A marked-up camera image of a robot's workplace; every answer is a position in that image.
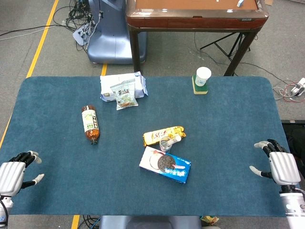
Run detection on yellow snack bar wrapper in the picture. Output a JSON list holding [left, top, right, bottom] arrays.
[[142, 125, 187, 147]]

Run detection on green yellow sponge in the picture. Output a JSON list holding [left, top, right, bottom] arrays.
[[192, 74, 208, 95]]

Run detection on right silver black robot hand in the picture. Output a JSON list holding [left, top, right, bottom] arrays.
[[249, 139, 301, 186]]

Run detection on black tripod stand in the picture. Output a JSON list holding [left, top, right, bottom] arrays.
[[199, 32, 251, 60]]

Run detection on grey blue robot body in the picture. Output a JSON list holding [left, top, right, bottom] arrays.
[[99, 215, 202, 229]]

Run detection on red and white cables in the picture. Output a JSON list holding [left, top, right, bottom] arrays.
[[273, 81, 305, 104]]

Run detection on small green snack packet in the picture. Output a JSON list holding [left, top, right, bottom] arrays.
[[110, 78, 139, 111]]

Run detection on black box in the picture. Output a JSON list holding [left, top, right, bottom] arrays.
[[281, 119, 305, 172]]

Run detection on large white snack bag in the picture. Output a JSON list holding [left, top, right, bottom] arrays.
[[100, 71, 149, 103]]

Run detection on yellow snack wrapper on floor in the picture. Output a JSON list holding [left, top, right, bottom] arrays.
[[200, 216, 219, 226]]

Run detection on brown tea bottle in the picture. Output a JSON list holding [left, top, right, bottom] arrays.
[[81, 105, 100, 146]]

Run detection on white power strip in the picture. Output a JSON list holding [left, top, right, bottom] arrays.
[[72, 23, 92, 46]]

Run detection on blue felt table mat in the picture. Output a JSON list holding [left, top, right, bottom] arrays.
[[0, 76, 303, 217]]

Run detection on tangle of black cables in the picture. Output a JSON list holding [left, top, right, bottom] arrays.
[[52, 0, 101, 52]]

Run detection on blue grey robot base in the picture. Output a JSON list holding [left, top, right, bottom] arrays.
[[87, 0, 147, 64]]

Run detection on brown wooden table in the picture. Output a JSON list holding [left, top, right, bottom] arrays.
[[125, 0, 269, 76]]

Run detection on blue sandwich cookie box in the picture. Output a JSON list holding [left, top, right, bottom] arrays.
[[139, 146, 192, 184]]

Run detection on white power adapter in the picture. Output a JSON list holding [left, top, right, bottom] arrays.
[[290, 77, 305, 97]]

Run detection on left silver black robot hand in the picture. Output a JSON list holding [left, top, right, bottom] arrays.
[[0, 150, 45, 197]]

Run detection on white paper cup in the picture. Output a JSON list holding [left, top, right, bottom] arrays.
[[194, 67, 212, 87]]

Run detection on small clear glass cup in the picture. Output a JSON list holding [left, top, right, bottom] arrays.
[[159, 136, 174, 153]]

